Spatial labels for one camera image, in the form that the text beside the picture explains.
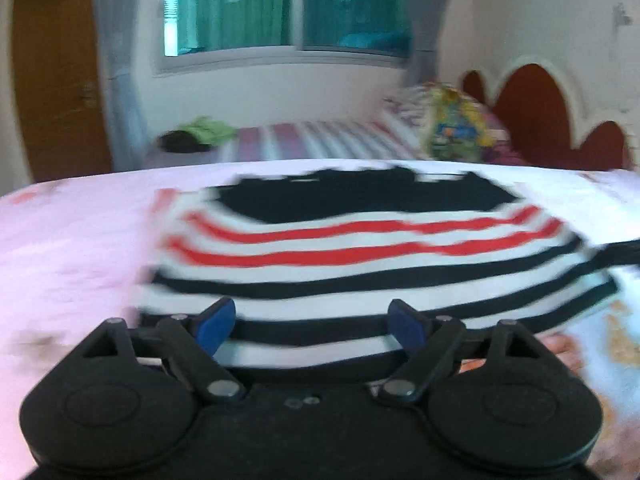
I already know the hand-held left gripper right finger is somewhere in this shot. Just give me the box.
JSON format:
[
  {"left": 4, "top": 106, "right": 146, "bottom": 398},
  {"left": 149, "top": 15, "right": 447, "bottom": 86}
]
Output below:
[{"left": 376, "top": 298, "right": 545, "bottom": 404}]

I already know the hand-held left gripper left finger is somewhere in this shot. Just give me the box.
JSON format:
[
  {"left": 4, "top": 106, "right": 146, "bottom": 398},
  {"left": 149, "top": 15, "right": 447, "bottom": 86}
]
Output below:
[{"left": 80, "top": 297, "right": 247, "bottom": 403}]

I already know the striped knit sweater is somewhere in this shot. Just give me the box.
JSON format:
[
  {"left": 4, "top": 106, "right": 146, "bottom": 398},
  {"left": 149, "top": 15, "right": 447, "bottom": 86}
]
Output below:
[{"left": 132, "top": 167, "right": 621, "bottom": 387}]

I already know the floral pink bed sheet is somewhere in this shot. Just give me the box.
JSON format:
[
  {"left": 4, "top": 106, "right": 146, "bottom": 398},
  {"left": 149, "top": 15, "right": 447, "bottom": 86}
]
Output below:
[{"left": 0, "top": 158, "right": 640, "bottom": 480}]

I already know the black cloth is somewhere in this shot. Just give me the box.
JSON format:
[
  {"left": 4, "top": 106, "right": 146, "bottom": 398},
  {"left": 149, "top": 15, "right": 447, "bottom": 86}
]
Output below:
[{"left": 158, "top": 130, "right": 211, "bottom": 154}]

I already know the green cloth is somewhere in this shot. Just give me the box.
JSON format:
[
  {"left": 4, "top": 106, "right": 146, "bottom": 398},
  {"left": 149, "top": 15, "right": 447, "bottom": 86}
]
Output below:
[{"left": 180, "top": 115, "right": 239, "bottom": 147}]

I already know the striped bed sheet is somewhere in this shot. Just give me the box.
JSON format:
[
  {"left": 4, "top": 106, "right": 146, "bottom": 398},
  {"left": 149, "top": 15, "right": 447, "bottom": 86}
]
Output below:
[{"left": 145, "top": 117, "right": 432, "bottom": 169}]

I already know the colourful cartoon print bag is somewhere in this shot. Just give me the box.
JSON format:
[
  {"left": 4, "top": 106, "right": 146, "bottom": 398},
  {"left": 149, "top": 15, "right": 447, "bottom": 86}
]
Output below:
[{"left": 424, "top": 82, "right": 495, "bottom": 164}]

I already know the striped pillow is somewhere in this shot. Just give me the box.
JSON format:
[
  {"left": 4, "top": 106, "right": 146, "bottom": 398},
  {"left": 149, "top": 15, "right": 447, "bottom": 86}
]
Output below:
[{"left": 382, "top": 84, "right": 507, "bottom": 162}]

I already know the red and white headboard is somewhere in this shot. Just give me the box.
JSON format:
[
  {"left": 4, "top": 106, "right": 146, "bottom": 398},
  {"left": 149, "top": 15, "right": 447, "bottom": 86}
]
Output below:
[{"left": 459, "top": 57, "right": 636, "bottom": 171}]

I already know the grey curtain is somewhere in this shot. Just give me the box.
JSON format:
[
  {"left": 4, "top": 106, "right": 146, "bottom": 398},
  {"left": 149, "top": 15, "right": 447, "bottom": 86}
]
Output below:
[
  {"left": 400, "top": 0, "right": 459, "bottom": 87},
  {"left": 92, "top": 0, "right": 152, "bottom": 171}
]

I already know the wooden door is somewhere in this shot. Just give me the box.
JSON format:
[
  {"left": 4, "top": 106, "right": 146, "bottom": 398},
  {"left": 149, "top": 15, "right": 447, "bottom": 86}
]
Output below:
[{"left": 12, "top": 0, "right": 114, "bottom": 184}]

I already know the sliding glass window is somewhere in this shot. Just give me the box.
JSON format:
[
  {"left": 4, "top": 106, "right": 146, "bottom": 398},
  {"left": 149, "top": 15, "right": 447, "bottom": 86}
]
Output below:
[{"left": 157, "top": 0, "right": 417, "bottom": 77}]

